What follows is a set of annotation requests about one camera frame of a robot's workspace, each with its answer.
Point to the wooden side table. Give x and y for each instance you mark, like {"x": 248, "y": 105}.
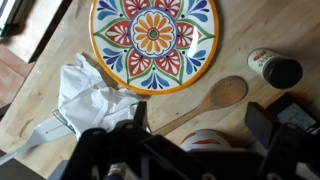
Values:
{"x": 40, "y": 23}

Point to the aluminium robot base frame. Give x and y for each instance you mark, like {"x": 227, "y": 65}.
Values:
{"x": 10, "y": 13}

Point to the spice jar black lid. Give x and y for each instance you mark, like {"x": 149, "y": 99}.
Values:
{"x": 283, "y": 71}

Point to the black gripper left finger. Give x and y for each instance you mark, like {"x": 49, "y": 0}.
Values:
{"x": 140, "y": 114}

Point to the wooden spoon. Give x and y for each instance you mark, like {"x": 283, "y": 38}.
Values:
{"x": 226, "y": 91}

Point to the colourful floral ceramic plate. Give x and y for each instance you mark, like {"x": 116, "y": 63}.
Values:
{"x": 153, "y": 33}

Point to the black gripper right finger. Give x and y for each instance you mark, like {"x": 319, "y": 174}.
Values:
{"x": 263, "y": 126}

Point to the crumpled white paper towel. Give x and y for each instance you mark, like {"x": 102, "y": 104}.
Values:
{"x": 90, "y": 100}

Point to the white ceramic utensil holder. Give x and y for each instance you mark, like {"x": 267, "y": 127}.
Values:
{"x": 205, "y": 140}

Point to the black box grey panel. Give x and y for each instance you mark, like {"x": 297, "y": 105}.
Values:
{"x": 295, "y": 115}

